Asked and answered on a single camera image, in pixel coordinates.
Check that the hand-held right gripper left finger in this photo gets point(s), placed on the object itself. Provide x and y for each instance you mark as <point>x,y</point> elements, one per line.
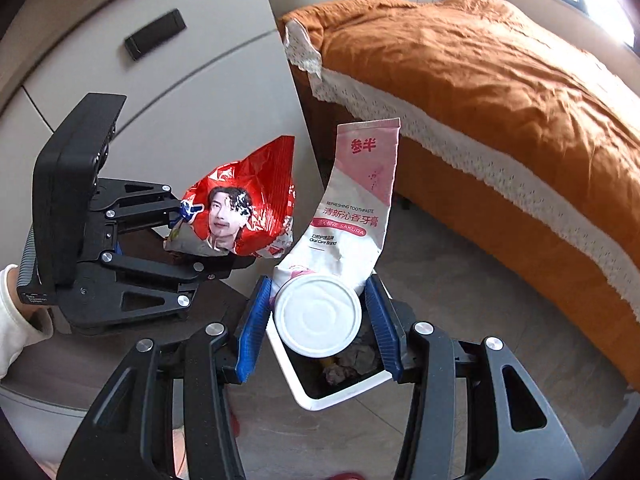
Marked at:
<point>252,330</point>

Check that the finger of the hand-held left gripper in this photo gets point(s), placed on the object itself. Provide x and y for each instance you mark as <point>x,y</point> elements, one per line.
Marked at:
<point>150,267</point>
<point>150,200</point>

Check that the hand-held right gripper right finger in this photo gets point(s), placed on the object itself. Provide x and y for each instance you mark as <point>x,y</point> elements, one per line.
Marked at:
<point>382,325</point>

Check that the white square trash bin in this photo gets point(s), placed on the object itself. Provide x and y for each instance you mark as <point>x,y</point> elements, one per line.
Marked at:
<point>345,392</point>

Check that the red snack bag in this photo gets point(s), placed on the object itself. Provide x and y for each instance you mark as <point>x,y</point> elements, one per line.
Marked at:
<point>250,185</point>

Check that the pink white toothpaste tube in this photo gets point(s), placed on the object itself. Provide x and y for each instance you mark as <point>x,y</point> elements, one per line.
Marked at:
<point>350,200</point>

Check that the person's left forearm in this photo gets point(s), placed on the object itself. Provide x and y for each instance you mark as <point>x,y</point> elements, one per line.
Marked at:
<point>15,320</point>

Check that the grey crumpled paper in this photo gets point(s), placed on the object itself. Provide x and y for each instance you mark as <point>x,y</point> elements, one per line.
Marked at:
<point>357,355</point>

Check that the black bed leg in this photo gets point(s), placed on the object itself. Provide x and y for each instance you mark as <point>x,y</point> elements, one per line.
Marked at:
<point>405,203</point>

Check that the white bedside cabinet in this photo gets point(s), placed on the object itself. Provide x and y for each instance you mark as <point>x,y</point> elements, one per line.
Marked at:
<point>200,85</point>

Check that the person's pink trouser leg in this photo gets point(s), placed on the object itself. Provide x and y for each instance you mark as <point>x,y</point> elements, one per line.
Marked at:
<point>179,452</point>

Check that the white lace bed trim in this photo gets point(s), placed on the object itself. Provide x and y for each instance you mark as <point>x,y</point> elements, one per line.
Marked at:
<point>500,172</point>

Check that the bed with orange cover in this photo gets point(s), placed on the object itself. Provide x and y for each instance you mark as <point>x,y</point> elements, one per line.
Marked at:
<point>500,85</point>

